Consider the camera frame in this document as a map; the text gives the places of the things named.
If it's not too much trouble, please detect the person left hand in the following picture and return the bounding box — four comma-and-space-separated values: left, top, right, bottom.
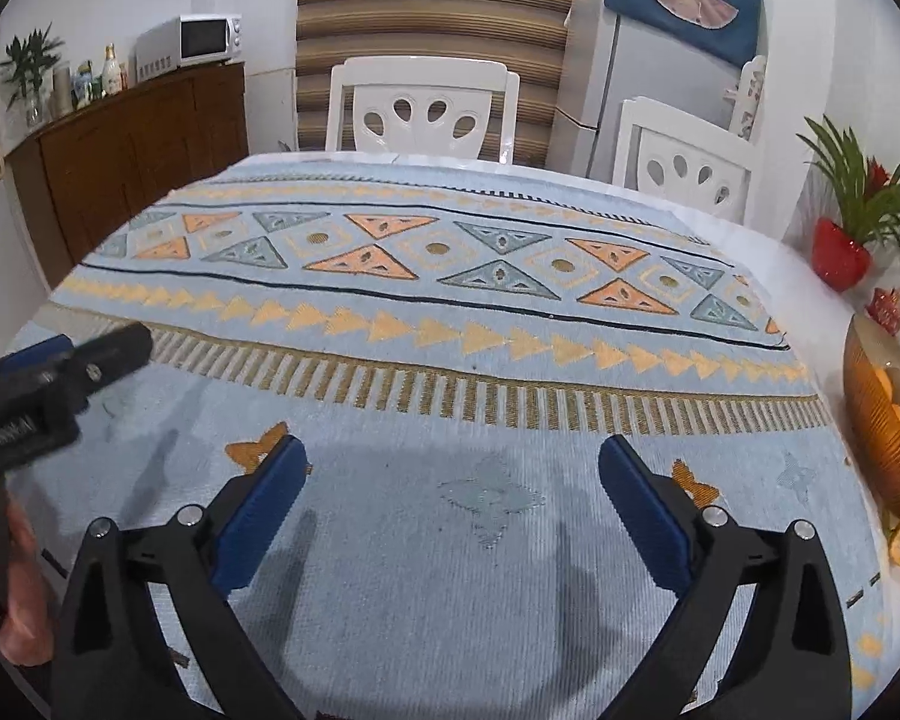
0, 497, 55, 668

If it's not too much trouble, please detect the dark wooden sideboard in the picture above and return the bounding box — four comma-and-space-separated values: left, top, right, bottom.
6, 64, 248, 286

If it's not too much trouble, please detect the amber ribbed glass bowl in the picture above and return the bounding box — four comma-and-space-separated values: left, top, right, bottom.
842, 314, 900, 518

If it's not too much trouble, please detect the white bottle on sideboard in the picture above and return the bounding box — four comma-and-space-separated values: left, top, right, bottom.
102, 44, 123, 96

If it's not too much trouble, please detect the green plant in vase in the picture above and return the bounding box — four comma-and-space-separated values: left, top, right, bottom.
0, 25, 64, 130

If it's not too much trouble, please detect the white microwave oven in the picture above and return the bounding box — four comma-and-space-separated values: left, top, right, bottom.
136, 13, 242, 82

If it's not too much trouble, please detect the blue patterned table mat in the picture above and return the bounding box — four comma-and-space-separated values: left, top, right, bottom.
9, 160, 884, 718

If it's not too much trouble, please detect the red lidded tea cup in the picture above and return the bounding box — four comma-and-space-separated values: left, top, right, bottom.
865, 288, 900, 337

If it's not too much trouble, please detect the white chair left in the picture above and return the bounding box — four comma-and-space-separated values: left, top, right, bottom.
325, 55, 520, 164

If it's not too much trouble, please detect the white chair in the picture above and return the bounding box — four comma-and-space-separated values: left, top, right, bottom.
611, 96, 756, 224
325, 55, 520, 164

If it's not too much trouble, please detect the red potted green plant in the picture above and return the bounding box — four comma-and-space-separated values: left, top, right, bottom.
798, 115, 900, 293

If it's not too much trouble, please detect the white chair right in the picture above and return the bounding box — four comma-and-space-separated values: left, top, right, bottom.
611, 96, 756, 224

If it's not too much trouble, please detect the striped window blind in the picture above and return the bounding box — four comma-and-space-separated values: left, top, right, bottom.
295, 0, 572, 167

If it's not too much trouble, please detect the white refrigerator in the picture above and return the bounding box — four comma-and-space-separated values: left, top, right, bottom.
546, 0, 746, 182

